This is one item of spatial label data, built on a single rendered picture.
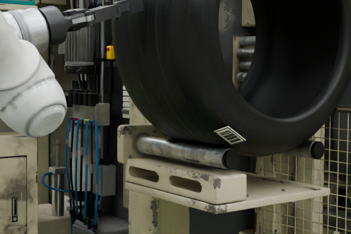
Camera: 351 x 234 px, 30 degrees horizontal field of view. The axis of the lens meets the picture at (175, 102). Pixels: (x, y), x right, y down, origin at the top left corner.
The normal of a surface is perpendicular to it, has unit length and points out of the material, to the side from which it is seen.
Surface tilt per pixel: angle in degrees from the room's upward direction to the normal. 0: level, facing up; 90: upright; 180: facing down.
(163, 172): 90
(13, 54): 103
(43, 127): 129
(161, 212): 90
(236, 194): 90
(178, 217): 90
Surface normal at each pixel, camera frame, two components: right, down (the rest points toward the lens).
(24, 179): 0.60, 0.05
